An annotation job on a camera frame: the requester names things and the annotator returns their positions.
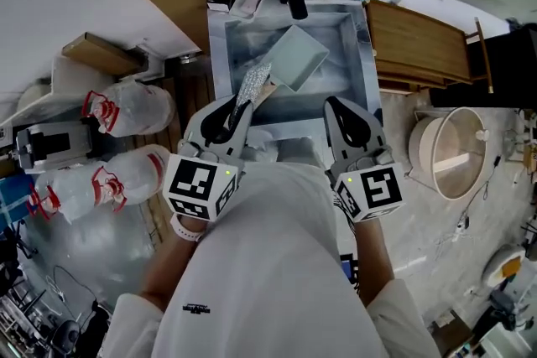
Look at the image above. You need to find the stainless steel sink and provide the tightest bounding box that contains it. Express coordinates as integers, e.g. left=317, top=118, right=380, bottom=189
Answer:
left=206, top=0, right=384, bottom=132

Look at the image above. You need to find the brown cardboard box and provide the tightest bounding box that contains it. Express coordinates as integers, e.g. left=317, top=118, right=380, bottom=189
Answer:
left=60, top=31, right=147, bottom=77

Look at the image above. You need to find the silver mesh scouring pad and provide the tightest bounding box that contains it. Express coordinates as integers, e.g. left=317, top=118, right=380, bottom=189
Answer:
left=228, top=61, right=274, bottom=132

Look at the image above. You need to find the person's white shirt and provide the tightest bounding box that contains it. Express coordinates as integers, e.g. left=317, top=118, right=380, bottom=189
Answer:
left=102, top=160, right=442, bottom=358

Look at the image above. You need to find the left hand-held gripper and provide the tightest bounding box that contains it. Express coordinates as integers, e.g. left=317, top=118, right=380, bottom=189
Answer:
left=162, top=93, right=255, bottom=222

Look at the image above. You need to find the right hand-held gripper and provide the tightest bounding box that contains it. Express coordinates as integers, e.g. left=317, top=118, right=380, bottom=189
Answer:
left=323, top=96, right=406, bottom=224

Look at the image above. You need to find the white wristwatch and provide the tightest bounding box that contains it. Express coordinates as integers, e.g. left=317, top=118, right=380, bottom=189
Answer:
left=169, top=212, right=207, bottom=243

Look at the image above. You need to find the person's left forearm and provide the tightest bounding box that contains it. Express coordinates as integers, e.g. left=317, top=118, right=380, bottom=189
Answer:
left=139, top=227, right=203, bottom=308

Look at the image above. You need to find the round beige tub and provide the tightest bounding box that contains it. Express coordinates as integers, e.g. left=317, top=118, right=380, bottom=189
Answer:
left=408, top=106, right=492, bottom=202

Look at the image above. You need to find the grey black machine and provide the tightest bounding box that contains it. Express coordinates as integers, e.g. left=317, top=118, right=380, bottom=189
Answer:
left=13, top=120, right=96, bottom=176

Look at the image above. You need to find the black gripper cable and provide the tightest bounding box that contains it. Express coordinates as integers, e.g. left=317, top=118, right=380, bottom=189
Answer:
left=332, top=191, right=362, bottom=295

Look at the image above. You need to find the wooden slat floor mat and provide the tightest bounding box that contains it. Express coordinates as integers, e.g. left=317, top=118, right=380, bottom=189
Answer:
left=124, top=57, right=218, bottom=252

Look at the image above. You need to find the wooden countertop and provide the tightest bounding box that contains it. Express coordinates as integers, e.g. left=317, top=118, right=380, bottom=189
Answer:
left=362, top=0, right=497, bottom=96

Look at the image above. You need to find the clear plastic soap box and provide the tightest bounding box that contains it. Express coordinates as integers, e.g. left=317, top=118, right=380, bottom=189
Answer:
left=229, top=0, right=267, bottom=20

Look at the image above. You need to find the pale green square tray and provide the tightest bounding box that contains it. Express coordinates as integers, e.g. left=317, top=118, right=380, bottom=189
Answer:
left=250, top=23, right=331, bottom=106

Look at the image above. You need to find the clear water jug red cap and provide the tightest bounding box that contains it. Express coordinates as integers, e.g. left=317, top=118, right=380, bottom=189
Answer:
left=91, top=143, right=172, bottom=214
left=26, top=166, right=105, bottom=224
left=82, top=80, right=177, bottom=138

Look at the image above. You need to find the person's right forearm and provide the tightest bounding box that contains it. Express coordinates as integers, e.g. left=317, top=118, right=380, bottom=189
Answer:
left=353, top=216, right=399, bottom=308

